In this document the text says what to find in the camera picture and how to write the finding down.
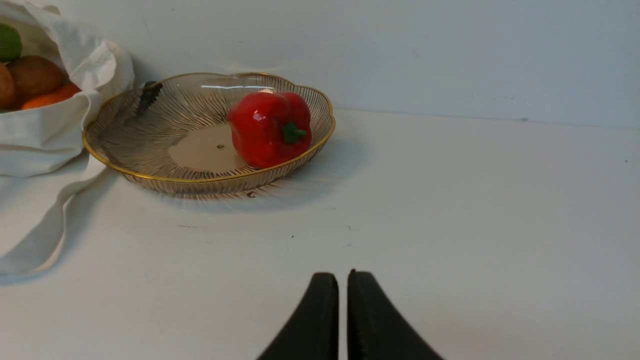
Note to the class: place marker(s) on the brown potato in bag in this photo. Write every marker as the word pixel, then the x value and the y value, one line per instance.
pixel 8 91

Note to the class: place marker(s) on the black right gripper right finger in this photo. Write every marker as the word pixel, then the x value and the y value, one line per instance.
pixel 376 330

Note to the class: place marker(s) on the gold rimmed glass plate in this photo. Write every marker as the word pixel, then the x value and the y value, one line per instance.
pixel 183 144

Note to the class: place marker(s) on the black clip under bag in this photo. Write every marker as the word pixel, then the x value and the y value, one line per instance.
pixel 150 91

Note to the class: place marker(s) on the orange carrot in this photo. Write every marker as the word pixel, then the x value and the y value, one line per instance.
pixel 63 93

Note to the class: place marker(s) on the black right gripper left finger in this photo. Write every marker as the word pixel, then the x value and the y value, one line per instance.
pixel 312 330

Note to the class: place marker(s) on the red bell pepper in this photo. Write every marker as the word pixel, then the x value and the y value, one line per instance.
pixel 268 129

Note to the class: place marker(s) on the white cloth tote bag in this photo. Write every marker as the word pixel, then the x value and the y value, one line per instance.
pixel 40 141

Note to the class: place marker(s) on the brown potato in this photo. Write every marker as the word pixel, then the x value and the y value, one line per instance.
pixel 34 76
pixel 8 91

